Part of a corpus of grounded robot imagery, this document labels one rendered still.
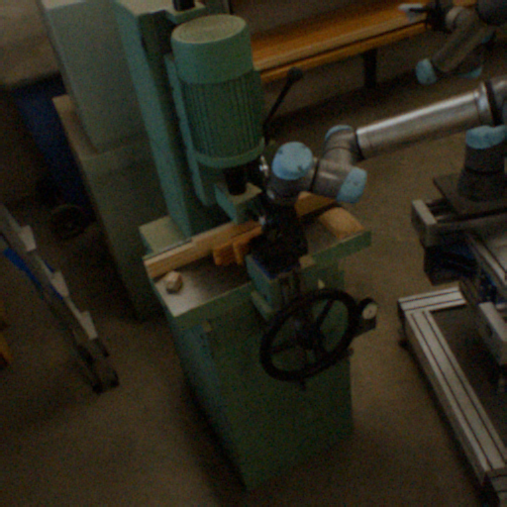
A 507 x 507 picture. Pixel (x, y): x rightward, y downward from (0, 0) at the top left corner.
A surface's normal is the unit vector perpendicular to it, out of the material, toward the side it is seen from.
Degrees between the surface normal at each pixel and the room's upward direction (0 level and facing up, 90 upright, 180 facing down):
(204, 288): 0
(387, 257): 0
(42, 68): 22
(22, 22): 90
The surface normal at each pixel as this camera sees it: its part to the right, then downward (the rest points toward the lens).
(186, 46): -0.58, 0.15
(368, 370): -0.13, -0.76
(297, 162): 0.11, -0.41
